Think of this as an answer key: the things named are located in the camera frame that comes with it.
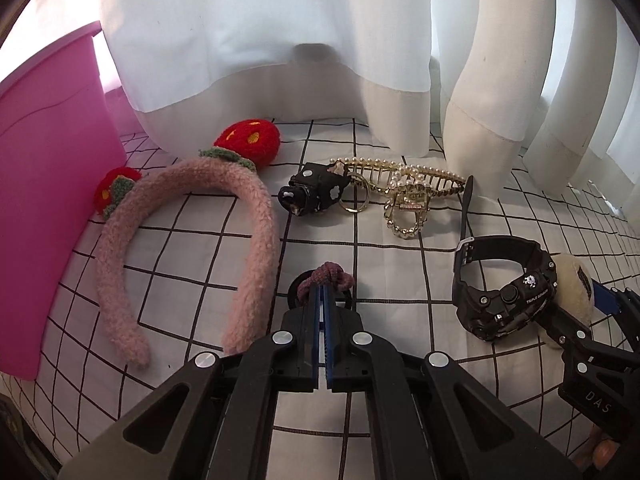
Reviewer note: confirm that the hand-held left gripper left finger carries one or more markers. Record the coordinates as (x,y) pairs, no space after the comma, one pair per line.
(311,340)

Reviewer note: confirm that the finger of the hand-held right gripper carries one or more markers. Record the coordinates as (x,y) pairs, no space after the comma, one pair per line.
(565,330)
(604,300)

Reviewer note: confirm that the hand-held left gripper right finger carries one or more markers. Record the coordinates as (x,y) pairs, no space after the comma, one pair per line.
(330,345)

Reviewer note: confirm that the beige plush toy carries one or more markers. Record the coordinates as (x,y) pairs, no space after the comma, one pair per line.
(572,285)

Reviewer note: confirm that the black wrist watch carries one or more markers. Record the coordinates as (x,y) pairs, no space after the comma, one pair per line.
(500,305)

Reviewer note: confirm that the pink fluffy strawberry headband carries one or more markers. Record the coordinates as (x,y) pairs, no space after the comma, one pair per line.
(260,220)

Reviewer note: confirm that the gold pearl hair claw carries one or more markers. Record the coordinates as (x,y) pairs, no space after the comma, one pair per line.
(405,195)

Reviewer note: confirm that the pink plastic tub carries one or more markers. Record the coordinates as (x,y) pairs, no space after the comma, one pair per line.
(45,185)

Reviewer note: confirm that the person's right hand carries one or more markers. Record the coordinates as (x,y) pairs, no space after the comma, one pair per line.
(602,454)

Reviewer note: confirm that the black-checked white tablecloth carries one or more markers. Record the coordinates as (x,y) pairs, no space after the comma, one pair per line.
(200,260)

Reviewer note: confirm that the white curtain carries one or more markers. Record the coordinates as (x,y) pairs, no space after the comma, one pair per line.
(275,35)

